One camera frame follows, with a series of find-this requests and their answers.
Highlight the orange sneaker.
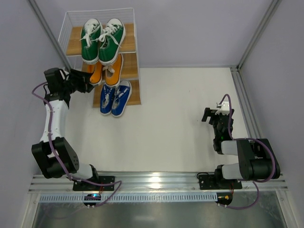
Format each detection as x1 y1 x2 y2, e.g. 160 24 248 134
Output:
103 54 124 87
87 62 103 86

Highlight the blue sneaker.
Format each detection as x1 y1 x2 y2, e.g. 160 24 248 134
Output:
100 84 115 115
112 80 132 117

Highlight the green sneaker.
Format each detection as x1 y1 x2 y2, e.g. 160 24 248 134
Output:
80 19 103 65
98 18 126 66

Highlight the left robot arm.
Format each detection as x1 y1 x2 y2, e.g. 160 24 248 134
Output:
31 67 99 185

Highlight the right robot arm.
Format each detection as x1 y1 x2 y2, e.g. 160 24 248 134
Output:
197 107 281 190

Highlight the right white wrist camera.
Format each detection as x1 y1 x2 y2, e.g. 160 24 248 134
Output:
215 101 230 115

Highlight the right aluminium frame rail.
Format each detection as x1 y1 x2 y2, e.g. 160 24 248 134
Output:
230 67 262 138

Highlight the white wire wooden shoe shelf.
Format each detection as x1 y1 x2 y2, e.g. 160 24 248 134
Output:
58 8 141 105

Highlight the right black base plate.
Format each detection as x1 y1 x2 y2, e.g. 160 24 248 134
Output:
197 172 242 190

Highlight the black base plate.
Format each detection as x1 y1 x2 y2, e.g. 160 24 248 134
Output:
73 176 115 191
197 172 242 190

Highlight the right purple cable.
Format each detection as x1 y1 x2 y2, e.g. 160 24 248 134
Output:
219 94 277 210

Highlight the aluminium front rail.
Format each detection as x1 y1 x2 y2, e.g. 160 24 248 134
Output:
28 171 288 193

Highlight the left aluminium frame post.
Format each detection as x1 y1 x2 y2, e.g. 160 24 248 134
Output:
27 0 72 72

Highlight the aluminium frame post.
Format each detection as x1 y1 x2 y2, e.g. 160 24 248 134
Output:
27 0 72 72
237 0 282 71

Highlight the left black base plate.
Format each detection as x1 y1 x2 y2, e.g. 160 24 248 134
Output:
73 176 115 191

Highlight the grey slotted cable duct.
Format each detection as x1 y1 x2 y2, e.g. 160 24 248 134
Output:
39 192 218 203

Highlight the right aluminium frame post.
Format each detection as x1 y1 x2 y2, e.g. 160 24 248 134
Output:
237 0 282 71

